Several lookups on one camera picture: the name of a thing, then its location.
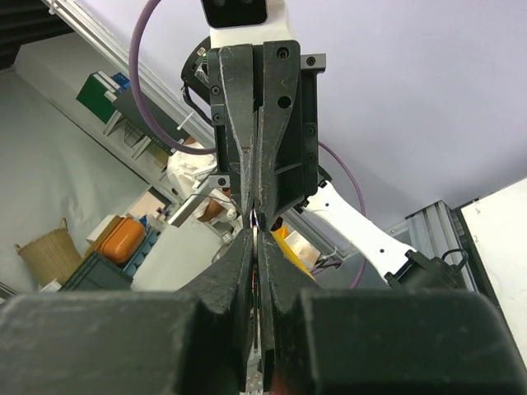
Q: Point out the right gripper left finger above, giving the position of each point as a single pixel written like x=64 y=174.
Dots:
x=217 y=337

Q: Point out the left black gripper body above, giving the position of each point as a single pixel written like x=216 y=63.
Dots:
x=296 y=169

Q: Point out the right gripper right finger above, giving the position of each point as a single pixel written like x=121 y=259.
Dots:
x=285 y=348

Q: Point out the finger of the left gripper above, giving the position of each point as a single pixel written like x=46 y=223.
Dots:
x=281 y=67
x=237 y=72

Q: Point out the silver key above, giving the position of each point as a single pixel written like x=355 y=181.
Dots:
x=256 y=295

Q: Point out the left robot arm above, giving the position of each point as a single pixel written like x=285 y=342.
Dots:
x=401 y=266

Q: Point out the orange case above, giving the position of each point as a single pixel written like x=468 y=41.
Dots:
x=123 y=241

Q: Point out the green box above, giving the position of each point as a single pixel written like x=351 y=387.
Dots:
x=99 y=91

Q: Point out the woven basket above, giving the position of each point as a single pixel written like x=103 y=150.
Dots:
x=51 y=257

